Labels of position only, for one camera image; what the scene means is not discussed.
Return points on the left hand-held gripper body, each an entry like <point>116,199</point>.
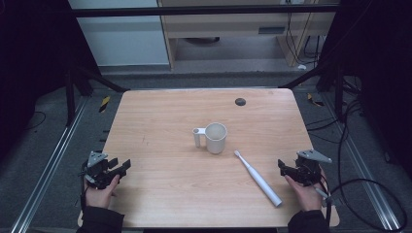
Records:
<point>97,171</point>

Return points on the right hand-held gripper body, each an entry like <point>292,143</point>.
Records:
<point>309,170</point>

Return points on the white electric toothbrush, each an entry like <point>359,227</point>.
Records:
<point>259,178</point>

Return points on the person's left hand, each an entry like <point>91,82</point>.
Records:
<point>101,193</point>

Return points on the person's right hand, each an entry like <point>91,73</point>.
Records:
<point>307,194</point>

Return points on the wooden desk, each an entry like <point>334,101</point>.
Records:
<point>207,181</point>

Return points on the white cabinet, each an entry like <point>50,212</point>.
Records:
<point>123,32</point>

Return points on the aluminium floor rail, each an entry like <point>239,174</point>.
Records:
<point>48,165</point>
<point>362,161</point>

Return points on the black metal frame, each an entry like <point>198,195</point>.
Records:
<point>200,10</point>

